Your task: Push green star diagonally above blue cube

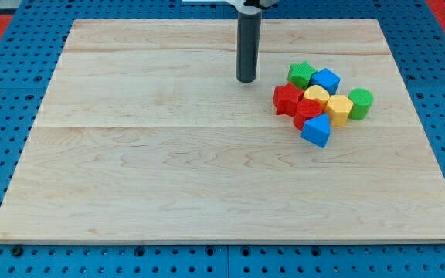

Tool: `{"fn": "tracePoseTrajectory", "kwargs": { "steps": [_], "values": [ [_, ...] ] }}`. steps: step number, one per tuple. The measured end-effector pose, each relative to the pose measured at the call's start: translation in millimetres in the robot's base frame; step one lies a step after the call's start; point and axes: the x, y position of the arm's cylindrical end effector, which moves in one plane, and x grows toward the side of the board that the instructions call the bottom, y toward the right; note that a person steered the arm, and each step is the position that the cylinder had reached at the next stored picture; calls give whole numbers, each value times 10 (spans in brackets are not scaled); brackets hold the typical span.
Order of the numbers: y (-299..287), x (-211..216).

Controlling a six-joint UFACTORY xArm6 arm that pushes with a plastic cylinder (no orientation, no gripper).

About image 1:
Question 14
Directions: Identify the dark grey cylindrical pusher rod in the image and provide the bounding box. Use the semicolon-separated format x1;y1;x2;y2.
236;12;262;83

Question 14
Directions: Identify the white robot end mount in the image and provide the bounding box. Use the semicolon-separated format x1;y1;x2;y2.
182;0;279;15

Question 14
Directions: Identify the green star block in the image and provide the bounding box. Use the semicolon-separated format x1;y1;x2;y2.
287;61;318;89

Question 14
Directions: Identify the red star block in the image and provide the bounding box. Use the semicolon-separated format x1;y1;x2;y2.
273;82;304;117

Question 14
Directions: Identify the blue cube block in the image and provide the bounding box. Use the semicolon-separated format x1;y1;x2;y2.
309;68;341;95

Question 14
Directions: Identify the yellow heart block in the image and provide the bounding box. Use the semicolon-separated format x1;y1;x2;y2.
303;85;330;111

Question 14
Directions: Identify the red cylinder block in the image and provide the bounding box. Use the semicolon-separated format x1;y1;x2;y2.
293;99;322;130

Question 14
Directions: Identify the yellow hexagon block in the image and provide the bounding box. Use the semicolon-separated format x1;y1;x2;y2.
324;95;353;127

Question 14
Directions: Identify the blue triangle block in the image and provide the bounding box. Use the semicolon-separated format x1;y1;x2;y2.
301;114;331;148

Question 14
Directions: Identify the green cylinder block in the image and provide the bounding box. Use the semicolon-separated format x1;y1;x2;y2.
348;88;374;120

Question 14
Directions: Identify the light wooden board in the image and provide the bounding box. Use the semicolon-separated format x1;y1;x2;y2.
0;19;445;245

